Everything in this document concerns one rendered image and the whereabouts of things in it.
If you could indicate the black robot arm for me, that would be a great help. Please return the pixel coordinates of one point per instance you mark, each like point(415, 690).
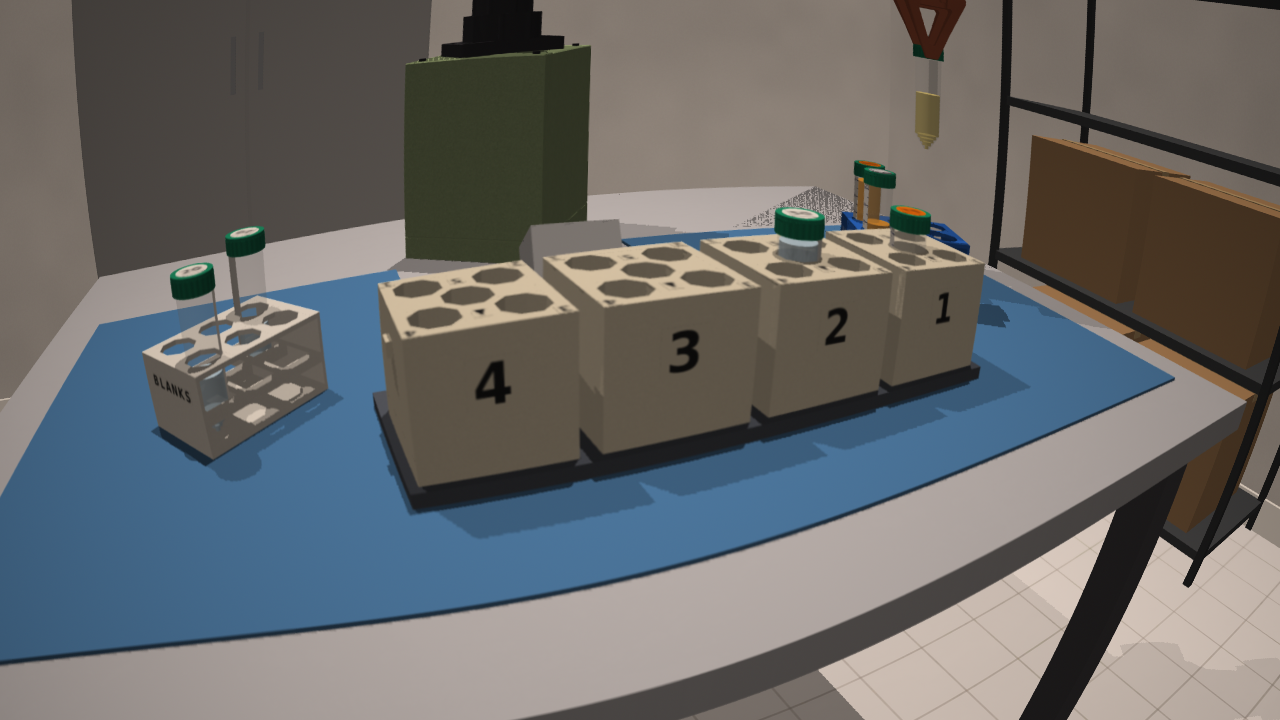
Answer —
point(503, 26)

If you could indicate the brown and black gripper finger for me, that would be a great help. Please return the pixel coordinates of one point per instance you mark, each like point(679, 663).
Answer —
point(954, 8)
point(936, 26)

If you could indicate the blue bench mat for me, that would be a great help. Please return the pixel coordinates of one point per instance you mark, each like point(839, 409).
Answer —
point(116, 536)

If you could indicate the beige tube rack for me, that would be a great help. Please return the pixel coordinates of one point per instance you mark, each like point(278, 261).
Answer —
point(175, 386)

